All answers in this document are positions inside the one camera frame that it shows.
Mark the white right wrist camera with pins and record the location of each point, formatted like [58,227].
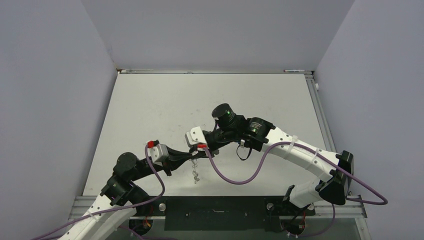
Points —
[195,136]

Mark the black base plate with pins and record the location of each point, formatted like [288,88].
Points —
[219,213]

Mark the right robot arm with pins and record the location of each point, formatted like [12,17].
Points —
[331,169]

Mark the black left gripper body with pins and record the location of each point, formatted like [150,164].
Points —
[166,164]

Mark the aluminium rail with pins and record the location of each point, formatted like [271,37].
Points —
[213,71]
[319,111]

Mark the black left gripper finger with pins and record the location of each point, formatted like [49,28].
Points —
[176,154]
[175,163]

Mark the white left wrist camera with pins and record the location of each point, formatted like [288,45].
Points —
[159,154]

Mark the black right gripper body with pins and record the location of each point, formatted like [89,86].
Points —
[217,138]

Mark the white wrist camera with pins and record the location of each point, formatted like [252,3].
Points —
[195,136]
[159,154]

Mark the aluminium rail right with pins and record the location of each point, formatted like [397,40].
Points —
[319,111]

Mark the aluminium rail back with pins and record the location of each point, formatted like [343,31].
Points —
[213,71]

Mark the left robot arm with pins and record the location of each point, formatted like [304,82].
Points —
[121,197]

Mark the metal keyring plate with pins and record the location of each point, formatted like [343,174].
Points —
[195,174]

